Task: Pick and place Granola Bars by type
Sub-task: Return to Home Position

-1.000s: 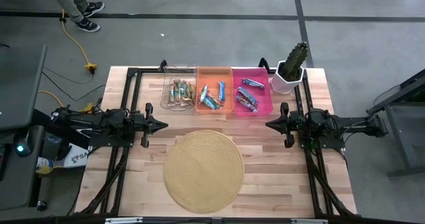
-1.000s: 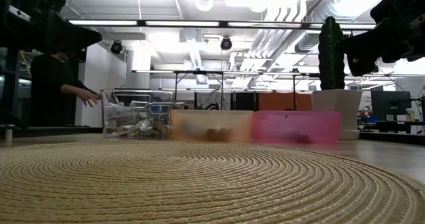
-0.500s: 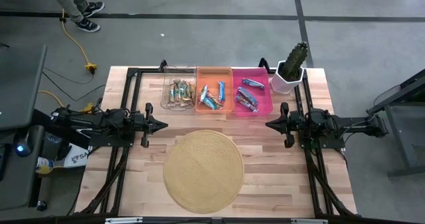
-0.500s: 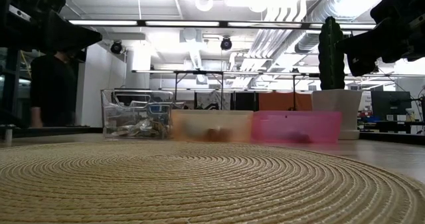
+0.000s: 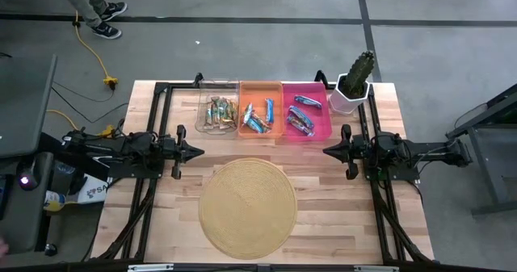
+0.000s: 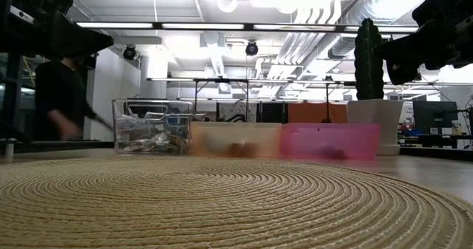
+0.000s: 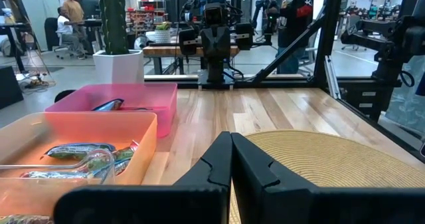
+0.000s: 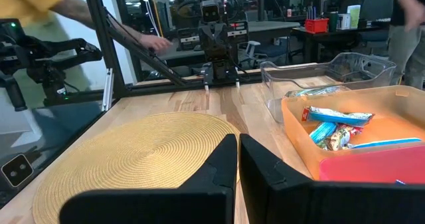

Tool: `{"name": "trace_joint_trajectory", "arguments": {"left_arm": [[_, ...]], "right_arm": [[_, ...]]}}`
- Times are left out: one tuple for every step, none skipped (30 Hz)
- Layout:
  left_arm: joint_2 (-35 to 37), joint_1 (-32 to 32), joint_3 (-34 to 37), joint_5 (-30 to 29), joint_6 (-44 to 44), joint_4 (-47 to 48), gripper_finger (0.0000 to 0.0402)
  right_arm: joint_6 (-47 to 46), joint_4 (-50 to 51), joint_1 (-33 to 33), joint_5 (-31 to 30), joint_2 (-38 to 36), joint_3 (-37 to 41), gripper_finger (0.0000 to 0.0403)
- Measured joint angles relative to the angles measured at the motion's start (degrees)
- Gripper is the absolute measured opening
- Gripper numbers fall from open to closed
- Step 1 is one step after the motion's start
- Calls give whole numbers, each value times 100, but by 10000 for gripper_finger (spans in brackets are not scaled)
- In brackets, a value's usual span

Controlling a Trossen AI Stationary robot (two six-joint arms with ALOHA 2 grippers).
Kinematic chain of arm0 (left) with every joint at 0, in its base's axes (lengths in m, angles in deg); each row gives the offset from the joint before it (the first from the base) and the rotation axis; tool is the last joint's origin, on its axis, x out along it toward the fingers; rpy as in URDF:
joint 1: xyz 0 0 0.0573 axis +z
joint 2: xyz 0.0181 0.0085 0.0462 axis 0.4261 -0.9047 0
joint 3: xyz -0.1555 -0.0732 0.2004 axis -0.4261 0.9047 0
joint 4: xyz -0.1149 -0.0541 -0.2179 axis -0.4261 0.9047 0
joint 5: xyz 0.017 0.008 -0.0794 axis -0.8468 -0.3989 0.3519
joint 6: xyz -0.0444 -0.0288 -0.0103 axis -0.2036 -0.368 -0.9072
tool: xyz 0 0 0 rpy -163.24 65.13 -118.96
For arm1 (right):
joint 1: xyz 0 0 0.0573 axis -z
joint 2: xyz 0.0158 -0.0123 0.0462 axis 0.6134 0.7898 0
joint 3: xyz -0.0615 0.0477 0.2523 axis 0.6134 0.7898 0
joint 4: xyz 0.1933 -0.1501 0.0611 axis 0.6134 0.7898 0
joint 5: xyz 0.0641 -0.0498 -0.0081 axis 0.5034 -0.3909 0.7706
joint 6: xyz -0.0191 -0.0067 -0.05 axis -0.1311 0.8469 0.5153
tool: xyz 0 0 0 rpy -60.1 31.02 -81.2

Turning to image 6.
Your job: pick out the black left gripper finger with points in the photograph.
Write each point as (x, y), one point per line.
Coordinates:
(81, 40)

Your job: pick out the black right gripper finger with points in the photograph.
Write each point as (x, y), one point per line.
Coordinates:
(406, 53)

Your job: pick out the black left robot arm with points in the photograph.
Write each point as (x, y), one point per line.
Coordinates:
(9, 94)

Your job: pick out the black round spot lamp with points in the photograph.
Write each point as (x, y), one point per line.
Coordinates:
(251, 48)
(129, 52)

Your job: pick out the person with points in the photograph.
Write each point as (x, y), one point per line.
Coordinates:
(59, 90)

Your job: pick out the black computer monitor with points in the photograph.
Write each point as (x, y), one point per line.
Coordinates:
(435, 114)

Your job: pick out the white planter pot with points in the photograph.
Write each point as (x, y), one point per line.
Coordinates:
(380, 123)

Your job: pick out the pink plastic bin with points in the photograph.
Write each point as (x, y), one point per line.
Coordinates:
(362, 142)

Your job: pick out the clear plastic bin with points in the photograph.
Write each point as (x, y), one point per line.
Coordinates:
(148, 119)

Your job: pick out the orange partition panel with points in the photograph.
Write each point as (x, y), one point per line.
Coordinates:
(314, 112)

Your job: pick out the black partition panel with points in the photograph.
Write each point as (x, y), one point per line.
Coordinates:
(273, 112)

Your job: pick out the black beam with light strips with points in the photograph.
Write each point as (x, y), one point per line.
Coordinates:
(249, 26)

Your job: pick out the orange plastic bin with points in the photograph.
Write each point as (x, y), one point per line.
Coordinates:
(214, 138)

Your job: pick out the white patterned cloth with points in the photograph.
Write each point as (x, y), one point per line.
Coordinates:
(236, 112)

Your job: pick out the round woven straw placemat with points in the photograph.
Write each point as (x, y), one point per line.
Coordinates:
(221, 212)

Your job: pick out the distant black metal frame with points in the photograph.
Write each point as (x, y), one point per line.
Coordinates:
(221, 80)

